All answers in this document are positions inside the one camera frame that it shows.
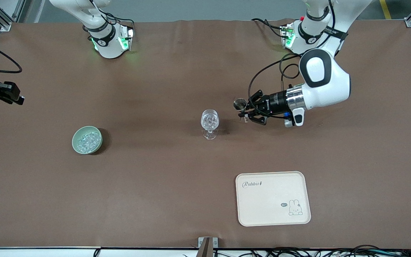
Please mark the pale green ceramic bowl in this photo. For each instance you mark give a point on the pale green ceramic bowl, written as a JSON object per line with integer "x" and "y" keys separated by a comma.
{"x": 79, "y": 144}

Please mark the steel double cone jigger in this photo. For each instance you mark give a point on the steel double cone jigger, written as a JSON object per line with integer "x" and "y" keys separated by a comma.
{"x": 240, "y": 104}

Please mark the cream rabbit print tray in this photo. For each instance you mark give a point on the cream rabbit print tray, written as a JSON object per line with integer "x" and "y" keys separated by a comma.
{"x": 273, "y": 198}

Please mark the pile of clear ice cubes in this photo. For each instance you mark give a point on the pile of clear ice cubes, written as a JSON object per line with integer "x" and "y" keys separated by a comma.
{"x": 88, "y": 141}

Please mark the clear faceted wine glass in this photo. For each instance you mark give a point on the clear faceted wine glass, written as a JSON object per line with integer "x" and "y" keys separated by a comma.
{"x": 209, "y": 121}

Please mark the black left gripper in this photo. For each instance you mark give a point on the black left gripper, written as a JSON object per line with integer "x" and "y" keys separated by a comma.
{"x": 276, "y": 102}

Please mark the brown table cover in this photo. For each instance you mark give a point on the brown table cover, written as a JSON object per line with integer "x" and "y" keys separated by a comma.
{"x": 155, "y": 196}

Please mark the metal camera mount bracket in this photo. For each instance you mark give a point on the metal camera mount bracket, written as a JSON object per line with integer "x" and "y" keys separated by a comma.
{"x": 208, "y": 246}

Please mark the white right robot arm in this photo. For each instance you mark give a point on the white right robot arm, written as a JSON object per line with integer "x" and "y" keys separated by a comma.
{"x": 105, "y": 39}

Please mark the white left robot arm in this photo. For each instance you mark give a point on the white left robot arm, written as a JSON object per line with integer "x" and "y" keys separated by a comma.
{"x": 323, "y": 82}

